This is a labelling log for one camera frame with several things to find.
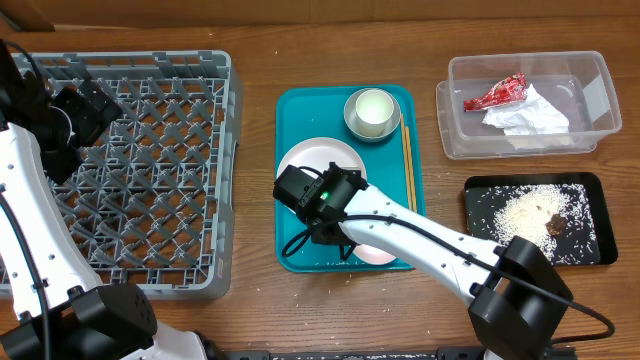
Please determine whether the teal plastic tray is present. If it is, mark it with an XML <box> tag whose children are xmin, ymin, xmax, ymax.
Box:
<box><xmin>275</xmin><ymin>85</ymin><xmax>411</xmax><ymax>273</ymax></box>

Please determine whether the white round plate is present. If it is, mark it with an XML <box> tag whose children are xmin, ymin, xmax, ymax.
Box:
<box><xmin>276</xmin><ymin>137</ymin><xmax>367</xmax><ymax>179</ymax></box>

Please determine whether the grey small bowl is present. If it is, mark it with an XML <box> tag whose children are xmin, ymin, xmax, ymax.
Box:
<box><xmin>344</xmin><ymin>88</ymin><xmax>402</xmax><ymax>143</ymax></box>

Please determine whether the grey dishwasher rack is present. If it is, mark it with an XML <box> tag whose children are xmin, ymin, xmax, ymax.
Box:
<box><xmin>14</xmin><ymin>50</ymin><xmax>242</xmax><ymax>299</ymax></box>

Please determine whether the pink small bowl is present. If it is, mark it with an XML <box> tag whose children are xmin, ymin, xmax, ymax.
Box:
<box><xmin>353</xmin><ymin>244</ymin><xmax>396</xmax><ymax>266</ymax></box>

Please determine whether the white napkin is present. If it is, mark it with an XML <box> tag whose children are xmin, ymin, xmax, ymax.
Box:
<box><xmin>482</xmin><ymin>85</ymin><xmax>574</xmax><ymax>149</ymax></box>

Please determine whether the white cup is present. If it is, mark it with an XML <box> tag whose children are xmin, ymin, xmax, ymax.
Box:
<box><xmin>355</xmin><ymin>89</ymin><xmax>394</xmax><ymax>137</ymax></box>

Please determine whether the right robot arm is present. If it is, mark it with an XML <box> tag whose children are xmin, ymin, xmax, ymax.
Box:
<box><xmin>273</xmin><ymin>163</ymin><xmax>573</xmax><ymax>359</ymax></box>

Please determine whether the clear plastic bin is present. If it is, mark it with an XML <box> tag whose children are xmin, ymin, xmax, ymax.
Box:
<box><xmin>436</xmin><ymin>51</ymin><xmax>622</xmax><ymax>160</ymax></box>

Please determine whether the black waste tray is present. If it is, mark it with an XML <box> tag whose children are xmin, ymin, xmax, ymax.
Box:
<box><xmin>464</xmin><ymin>172</ymin><xmax>618</xmax><ymax>266</ymax></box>

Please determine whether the white rice pile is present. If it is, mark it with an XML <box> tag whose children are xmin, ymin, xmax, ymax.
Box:
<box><xmin>494</xmin><ymin>185</ymin><xmax>570</xmax><ymax>260</ymax></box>

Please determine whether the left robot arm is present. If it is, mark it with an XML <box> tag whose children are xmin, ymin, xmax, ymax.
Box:
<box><xmin>1</xmin><ymin>41</ymin><xmax>224</xmax><ymax>359</ymax></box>

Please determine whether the red snack wrapper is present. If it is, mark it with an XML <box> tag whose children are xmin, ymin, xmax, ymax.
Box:
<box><xmin>463</xmin><ymin>72</ymin><xmax>528</xmax><ymax>112</ymax></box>

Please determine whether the brown food scrap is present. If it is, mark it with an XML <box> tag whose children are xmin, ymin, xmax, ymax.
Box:
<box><xmin>545</xmin><ymin>214</ymin><xmax>568</xmax><ymax>237</ymax></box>

